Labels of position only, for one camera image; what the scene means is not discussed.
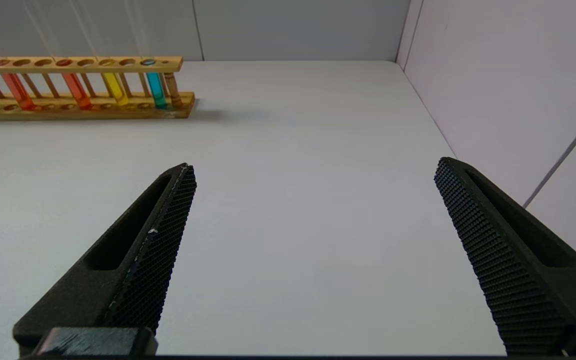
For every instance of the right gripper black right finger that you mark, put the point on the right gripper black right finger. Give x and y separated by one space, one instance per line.
518 280

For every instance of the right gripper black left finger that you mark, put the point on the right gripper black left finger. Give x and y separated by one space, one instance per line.
118 280

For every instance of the wooden test tube rack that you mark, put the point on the wooden test tube rack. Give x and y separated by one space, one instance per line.
93 112

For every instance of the yellow pigment glass test tube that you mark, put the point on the yellow pigment glass test tube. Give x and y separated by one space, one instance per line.
115 90

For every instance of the orange pigment glass test tube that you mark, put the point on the orange pigment glass test tube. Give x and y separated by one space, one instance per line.
18 92
78 92

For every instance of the blue pigment glass test tube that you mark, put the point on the blue pigment glass test tube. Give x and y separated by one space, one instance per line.
157 91

